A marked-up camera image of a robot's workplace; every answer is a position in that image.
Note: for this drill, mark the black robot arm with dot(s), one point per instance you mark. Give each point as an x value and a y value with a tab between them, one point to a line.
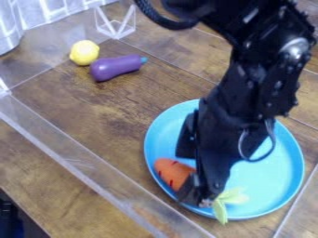
271	38

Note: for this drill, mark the clear acrylic front barrier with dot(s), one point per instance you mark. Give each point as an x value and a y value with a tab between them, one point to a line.
144	208

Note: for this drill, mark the orange toy carrot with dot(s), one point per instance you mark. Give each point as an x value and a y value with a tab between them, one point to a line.
175	173

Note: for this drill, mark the yellow toy lemon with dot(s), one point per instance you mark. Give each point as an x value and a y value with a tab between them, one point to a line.
84	52

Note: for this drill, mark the purple toy eggplant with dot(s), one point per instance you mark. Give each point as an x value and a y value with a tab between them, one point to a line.
107	68

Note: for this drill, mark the blue round tray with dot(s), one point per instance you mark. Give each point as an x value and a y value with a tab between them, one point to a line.
270	181

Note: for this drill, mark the white checked curtain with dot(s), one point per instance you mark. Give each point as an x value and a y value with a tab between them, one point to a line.
21	15

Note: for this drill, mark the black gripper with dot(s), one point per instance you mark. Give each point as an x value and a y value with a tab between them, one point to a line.
218	139

